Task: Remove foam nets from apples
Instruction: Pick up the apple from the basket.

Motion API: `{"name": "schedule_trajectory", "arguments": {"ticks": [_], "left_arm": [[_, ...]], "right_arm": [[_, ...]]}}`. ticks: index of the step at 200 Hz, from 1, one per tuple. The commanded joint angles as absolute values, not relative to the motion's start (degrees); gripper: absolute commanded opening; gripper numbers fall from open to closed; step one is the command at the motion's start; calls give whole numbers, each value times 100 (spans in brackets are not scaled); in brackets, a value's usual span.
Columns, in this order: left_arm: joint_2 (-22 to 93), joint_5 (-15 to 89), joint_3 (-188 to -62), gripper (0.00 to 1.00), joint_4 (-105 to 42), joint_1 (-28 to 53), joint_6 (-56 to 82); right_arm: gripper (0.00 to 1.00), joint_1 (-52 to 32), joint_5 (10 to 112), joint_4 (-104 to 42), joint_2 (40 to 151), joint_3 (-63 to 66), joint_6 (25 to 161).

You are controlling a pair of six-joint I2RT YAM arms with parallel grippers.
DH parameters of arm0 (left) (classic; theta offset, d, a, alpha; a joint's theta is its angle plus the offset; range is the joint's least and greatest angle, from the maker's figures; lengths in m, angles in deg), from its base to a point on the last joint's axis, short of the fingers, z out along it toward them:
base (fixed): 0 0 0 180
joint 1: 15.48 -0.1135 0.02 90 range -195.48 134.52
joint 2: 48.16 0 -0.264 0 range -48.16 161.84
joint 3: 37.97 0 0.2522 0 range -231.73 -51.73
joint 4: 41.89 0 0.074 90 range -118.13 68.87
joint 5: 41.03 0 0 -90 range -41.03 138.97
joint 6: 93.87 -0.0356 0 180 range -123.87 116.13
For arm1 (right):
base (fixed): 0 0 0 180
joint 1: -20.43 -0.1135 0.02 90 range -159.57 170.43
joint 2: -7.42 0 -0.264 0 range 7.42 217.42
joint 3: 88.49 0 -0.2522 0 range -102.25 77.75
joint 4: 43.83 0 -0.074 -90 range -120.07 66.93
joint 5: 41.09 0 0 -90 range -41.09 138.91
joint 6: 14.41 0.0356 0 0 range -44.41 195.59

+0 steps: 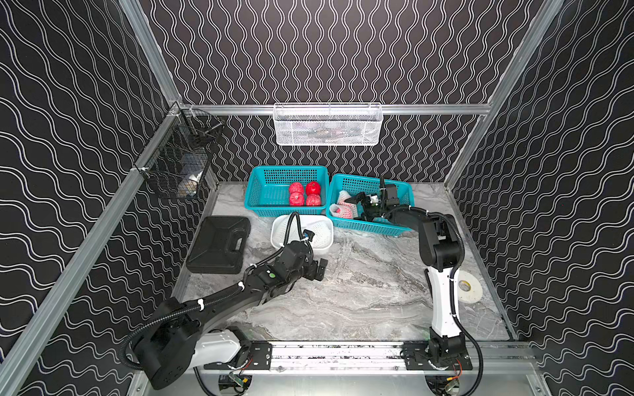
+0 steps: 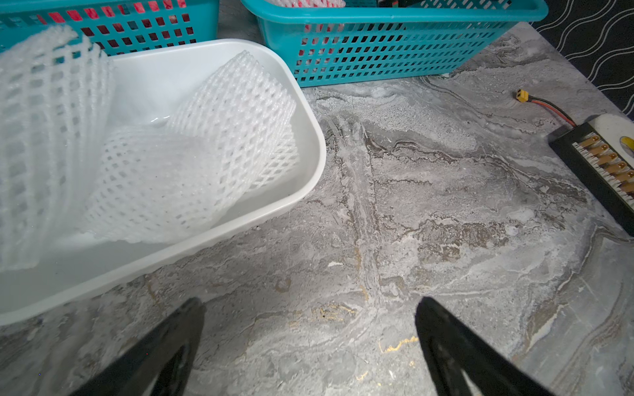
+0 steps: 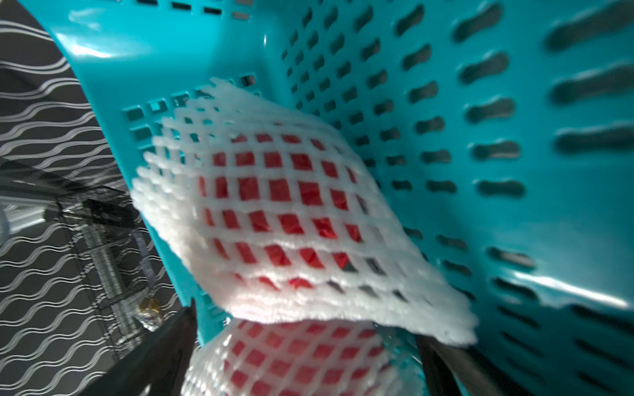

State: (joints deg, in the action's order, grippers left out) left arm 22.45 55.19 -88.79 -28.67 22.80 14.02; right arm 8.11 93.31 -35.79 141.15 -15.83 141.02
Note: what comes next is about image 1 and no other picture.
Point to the white plastic tray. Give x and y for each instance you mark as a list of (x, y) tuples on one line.
[(322, 237)]

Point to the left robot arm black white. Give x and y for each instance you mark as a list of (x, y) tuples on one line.
[(186, 336)]

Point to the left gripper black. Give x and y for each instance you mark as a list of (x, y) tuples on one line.
[(316, 267)]

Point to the white tape roll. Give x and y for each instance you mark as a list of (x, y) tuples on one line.
[(470, 290)]

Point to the black plastic tool case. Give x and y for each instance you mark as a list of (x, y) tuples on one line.
[(219, 246)]

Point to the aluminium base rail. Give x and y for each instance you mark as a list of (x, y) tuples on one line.
[(374, 358)]

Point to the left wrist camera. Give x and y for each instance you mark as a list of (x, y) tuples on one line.
[(307, 235)]

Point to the teal plastic basket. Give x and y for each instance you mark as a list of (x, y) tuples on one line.
[(353, 185), (267, 193)]

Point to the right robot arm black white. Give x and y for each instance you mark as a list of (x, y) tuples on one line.
[(442, 251)]

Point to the black wire wall basket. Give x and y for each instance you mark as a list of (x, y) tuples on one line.
[(187, 148)]

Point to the white wire wall basket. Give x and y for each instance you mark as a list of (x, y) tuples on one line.
[(327, 124)]

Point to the left teal plastic basket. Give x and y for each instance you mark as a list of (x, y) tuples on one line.
[(267, 193)]

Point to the object in black basket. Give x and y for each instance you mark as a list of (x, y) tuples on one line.
[(189, 185)]

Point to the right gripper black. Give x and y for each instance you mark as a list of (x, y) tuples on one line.
[(365, 200)]

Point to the right teal plastic basket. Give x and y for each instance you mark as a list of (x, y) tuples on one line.
[(353, 185)]

